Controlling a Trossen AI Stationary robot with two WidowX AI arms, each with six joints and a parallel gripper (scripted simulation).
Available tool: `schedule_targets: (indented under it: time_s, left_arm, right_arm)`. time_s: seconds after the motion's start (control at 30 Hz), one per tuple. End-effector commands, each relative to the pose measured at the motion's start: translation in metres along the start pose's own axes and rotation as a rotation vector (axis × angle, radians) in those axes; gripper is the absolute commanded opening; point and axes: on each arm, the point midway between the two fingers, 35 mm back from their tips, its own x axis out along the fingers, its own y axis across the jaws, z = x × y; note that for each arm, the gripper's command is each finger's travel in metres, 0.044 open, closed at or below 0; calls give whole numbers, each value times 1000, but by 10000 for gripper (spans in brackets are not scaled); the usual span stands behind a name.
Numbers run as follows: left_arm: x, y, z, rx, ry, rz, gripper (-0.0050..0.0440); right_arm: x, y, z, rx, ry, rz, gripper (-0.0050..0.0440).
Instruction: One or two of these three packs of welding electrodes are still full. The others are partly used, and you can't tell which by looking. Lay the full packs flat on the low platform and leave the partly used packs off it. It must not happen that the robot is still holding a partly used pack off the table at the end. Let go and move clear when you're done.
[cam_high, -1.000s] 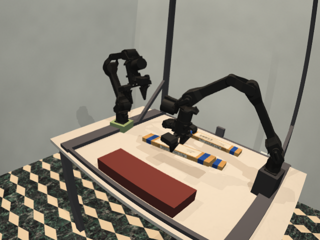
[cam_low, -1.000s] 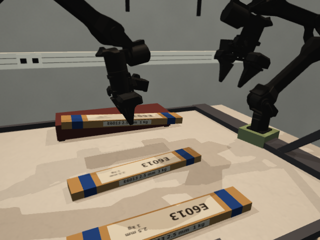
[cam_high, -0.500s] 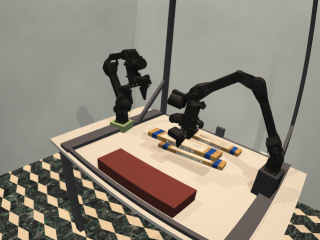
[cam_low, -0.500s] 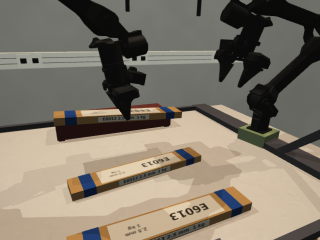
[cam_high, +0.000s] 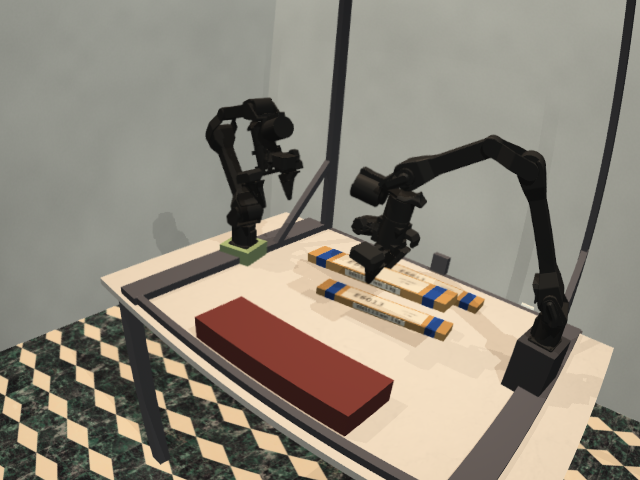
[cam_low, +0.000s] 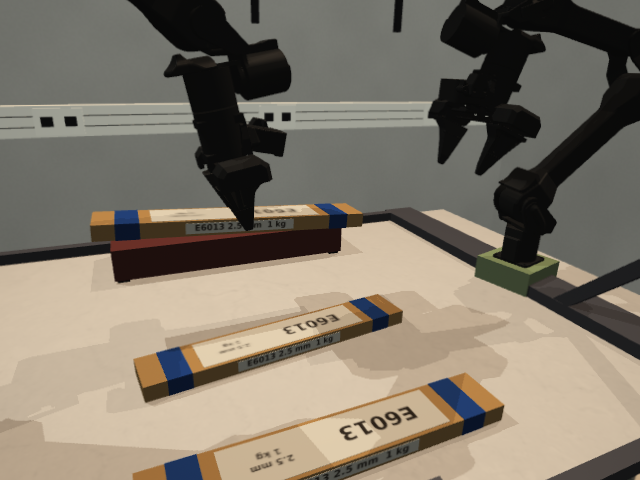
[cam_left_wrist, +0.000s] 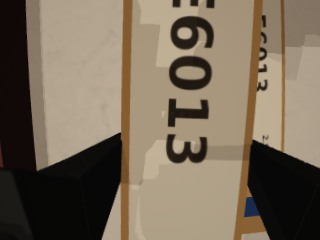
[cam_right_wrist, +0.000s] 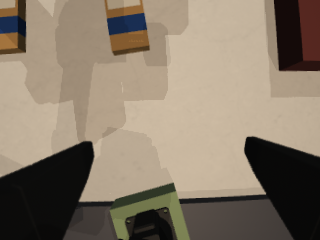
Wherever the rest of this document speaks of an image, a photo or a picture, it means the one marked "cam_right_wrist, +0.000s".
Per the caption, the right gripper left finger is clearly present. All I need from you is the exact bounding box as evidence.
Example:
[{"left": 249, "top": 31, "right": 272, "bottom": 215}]
[{"left": 0, "top": 141, "right": 94, "bottom": 240}]

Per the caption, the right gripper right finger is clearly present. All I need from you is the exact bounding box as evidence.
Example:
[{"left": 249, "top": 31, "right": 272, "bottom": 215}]
[{"left": 244, "top": 136, "right": 320, "bottom": 240}]

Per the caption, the tan welding electrode pack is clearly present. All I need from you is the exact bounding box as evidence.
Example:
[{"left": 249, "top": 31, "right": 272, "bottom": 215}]
[{"left": 104, "top": 0, "right": 150, "bottom": 56}]

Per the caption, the tan cardboard pack with blue bands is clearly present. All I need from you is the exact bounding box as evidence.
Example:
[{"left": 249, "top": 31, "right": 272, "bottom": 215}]
[{"left": 0, "top": 0, "right": 26, "bottom": 55}]

